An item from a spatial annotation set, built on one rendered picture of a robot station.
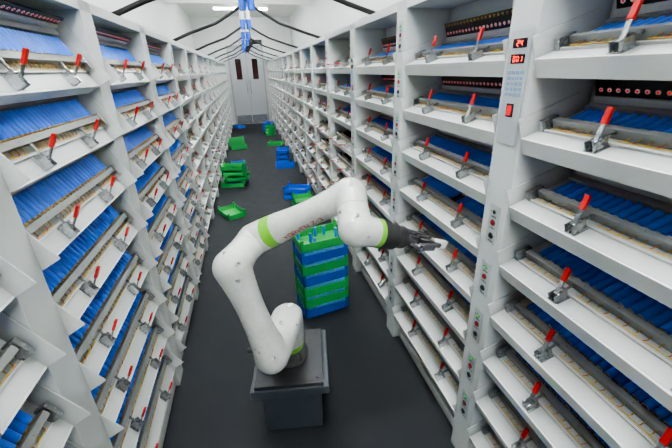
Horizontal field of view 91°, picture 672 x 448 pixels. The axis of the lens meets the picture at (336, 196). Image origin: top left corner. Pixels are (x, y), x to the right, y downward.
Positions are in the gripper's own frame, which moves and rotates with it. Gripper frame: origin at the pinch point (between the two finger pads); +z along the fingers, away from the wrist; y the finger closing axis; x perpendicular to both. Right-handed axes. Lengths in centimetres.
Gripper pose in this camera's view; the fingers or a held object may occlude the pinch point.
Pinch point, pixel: (438, 243)
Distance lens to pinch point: 123.0
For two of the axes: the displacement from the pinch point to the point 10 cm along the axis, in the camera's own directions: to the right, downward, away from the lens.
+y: 3.5, 4.4, -8.3
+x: 3.6, -8.8, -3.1
